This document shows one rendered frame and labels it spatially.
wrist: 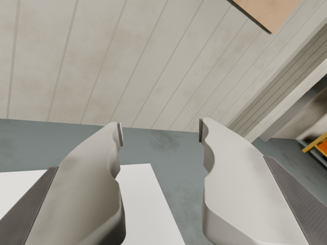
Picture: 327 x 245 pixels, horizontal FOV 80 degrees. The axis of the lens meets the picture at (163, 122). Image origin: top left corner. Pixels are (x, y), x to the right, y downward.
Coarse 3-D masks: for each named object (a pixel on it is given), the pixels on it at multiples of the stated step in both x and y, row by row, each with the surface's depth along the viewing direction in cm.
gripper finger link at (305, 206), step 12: (264, 156) 8; (276, 168) 8; (276, 180) 7; (288, 180) 7; (288, 192) 7; (300, 192) 7; (288, 204) 6; (300, 204) 6; (312, 204) 6; (324, 204) 6; (300, 216) 6; (312, 216) 6; (324, 216) 6; (312, 228) 6; (324, 228) 6; (312, 240) 5; (324, 240) 5
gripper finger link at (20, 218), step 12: (48, 180) 8; (36, 192) 7; (24, 204) 7; (36, 204) 7; (12, 216) 6; (24, 216) 6; (36, 216) 6; (0, 228) 6; (12, 228) 6; (24, 228) 6; (0, 240) 6; (12, 240) 6; (24, 240) 6
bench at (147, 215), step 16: (0, 176) 36; (16, 176) 37; (32, 176) 38; (128, 176) 50; (144, 176) 52; (0, 192) 34; (16, 192) 35; (128, 192) 46; (144, 192) 48; (160, 192) 51; (0, 208) 32; (128, 208) 43; (144, 208) 45; (160, 208) 47; (128, 224) 41; (144, 224) 42; (160, 224) 44; (128, 240) 38; (144, 240) 40; (160, 240) 42; (176, 240) 43
